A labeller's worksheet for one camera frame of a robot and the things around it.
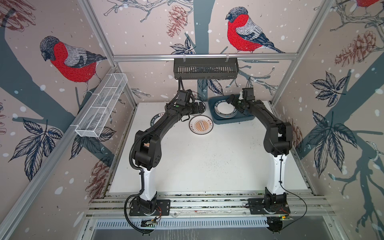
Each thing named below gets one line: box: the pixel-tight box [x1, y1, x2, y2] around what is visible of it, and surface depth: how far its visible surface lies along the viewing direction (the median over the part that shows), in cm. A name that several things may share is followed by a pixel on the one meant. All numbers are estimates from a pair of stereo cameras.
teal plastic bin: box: [208, 95, 256, 125], surface depth 111 cm
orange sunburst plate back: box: [189, 115, 214, 135], surface depth 109 cm
